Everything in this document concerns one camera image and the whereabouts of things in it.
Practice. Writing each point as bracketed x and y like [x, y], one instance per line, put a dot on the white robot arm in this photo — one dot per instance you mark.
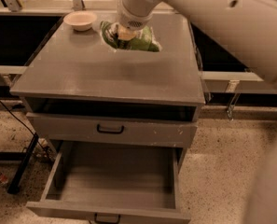
[248, 30]

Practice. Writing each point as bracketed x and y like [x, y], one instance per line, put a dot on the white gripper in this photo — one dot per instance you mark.
[132, 20]

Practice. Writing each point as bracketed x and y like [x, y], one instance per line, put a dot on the open grey middle drawer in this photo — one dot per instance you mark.
[138, 183]

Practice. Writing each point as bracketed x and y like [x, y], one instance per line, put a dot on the grey drawer cabinet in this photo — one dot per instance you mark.
[77, 74]

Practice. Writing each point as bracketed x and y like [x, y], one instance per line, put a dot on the black table leg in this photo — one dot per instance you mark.
[14, 188]

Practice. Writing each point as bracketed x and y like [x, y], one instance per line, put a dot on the metal railing frame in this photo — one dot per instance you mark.
[51, 3]

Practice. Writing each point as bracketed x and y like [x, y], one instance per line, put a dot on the metal bracket under rail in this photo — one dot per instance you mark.
[231, 88]

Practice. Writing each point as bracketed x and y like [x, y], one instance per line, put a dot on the closed grey top drawer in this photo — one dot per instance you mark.
[136, 131]

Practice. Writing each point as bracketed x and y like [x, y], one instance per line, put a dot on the black top drawer handle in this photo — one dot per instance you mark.
[101, 129]

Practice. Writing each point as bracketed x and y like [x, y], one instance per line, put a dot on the beige bowl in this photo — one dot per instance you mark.
[80, 20]

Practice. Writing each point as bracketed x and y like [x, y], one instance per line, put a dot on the black middle drawer handle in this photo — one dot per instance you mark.
[106, 218]

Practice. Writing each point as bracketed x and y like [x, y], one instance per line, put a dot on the green jalapeno chip bag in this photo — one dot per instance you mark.
[144, 41]

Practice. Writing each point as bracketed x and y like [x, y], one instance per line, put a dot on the black drawer handle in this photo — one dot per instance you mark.
[106, 218]
[101, 129]

